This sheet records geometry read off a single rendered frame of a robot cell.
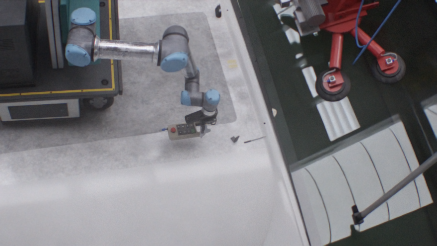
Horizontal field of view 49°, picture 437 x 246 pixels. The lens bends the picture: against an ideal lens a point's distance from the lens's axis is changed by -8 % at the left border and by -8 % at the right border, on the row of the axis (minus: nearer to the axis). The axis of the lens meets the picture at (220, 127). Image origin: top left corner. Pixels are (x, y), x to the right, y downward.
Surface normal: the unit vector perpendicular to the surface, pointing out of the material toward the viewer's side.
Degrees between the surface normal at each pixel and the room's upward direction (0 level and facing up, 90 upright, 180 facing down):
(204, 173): 7
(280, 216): 42
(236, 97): 0
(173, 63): 90
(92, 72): 0
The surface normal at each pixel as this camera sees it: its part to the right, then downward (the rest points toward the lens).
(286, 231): -0.56, -0.15
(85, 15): 0.19, -0.58
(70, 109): 0.16, 0.88
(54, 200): 0.23, -0.31
